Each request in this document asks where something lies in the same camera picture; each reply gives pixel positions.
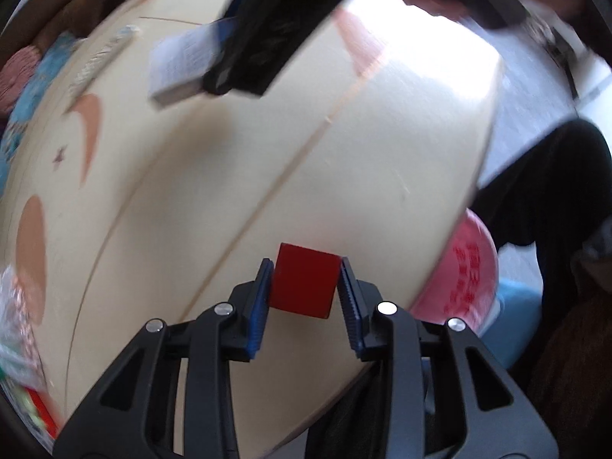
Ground red packet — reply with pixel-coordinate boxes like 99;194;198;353
10;385;63;441

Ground small white box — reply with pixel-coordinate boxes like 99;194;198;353
148;16;240;106

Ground beige wooden table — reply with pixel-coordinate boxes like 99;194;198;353
0;0;503;459

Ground brown fabric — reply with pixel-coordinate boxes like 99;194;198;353
526;272;612;459

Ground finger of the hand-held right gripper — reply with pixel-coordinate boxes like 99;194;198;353
203;0;335;99

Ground white braided rope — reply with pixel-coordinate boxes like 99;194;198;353
67;26;139;101

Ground person's black trousers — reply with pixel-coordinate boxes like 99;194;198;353
306;119;612;459

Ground blue patterned cloth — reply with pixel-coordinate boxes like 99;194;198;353
0;33;91;177

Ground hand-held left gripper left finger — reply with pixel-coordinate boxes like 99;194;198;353
52;258;275;459

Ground clear plastic packet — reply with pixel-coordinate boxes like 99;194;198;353
0;263;49;393

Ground pink knitted item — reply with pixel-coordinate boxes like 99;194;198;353
0;43;44;116

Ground pink plastic bin liner bag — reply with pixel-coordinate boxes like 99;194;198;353
411;208;500;330

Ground light blue plastic bin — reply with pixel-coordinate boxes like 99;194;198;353
480;282;543;369

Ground red cube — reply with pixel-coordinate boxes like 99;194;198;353
269;243;341;319

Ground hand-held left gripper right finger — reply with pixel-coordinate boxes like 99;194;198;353
337;257;560;459

